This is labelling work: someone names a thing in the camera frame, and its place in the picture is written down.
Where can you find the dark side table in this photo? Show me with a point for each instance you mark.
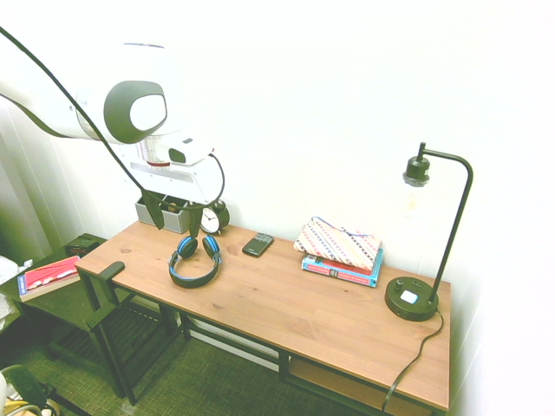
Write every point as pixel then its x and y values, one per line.
pixel 56 305

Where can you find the black twin-bell alarm clock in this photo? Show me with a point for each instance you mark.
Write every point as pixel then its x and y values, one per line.
pixel 211 220

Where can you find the red cover book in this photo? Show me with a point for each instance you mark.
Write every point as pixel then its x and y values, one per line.
pixel 47 277

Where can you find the dark grey rounded object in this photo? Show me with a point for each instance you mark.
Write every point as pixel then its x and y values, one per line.
pixel 21 383

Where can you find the striped fabric pouch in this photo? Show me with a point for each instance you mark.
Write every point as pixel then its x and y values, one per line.
pixel 338 245

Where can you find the black and blue headphones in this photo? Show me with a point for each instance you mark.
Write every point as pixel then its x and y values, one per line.
pixel 189 279

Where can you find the black mobile phone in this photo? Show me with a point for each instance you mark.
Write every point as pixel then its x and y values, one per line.
pixel 257 245

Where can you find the grey desk organizer box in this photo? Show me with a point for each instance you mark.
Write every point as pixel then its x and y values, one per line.
pixel 171 221

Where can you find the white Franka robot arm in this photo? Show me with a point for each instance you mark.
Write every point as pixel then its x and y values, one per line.
pixel 91 117

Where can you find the black desk lamp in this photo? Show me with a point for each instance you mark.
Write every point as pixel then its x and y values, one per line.
pixel 409 303

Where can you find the small dark box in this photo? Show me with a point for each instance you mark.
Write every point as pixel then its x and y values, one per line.
pixel 80 248

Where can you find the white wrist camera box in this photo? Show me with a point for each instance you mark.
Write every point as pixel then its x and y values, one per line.
pixel 186 151

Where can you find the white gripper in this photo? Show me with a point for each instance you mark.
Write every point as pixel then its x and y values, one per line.
pixel 182 180

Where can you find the wooden desk with black frame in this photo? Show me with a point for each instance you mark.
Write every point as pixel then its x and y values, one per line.
pixel 282 303

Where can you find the white crumpled plastic wrap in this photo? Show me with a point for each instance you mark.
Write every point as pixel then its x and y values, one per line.
pixel 11 277

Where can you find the blue and red book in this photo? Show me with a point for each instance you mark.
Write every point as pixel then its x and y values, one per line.
pixel 347 275

